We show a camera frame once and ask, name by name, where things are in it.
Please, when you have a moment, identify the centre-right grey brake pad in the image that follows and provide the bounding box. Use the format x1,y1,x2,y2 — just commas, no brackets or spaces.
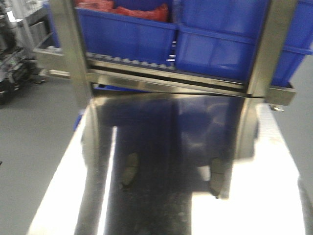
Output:
209,158,224,198

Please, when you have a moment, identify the blue plastic bin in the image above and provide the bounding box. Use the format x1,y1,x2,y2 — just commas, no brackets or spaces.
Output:
76,1,177,65
175,0,313,87

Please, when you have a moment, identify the centre-left grey brake pad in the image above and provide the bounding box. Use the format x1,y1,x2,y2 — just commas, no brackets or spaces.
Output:
120,153,139,189

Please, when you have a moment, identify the left blue plastic bin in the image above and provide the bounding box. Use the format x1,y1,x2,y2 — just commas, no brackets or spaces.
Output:
76,1,177,65

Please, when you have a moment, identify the red mesh bag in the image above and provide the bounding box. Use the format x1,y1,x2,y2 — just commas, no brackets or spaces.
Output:
74,0,172,22

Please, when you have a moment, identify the stainless steel roller rack frame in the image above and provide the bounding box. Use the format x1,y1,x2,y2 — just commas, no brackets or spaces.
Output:
34,0,297,109

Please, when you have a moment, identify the right blue plastic bin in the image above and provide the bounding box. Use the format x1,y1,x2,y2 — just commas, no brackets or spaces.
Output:
175,0,313,87

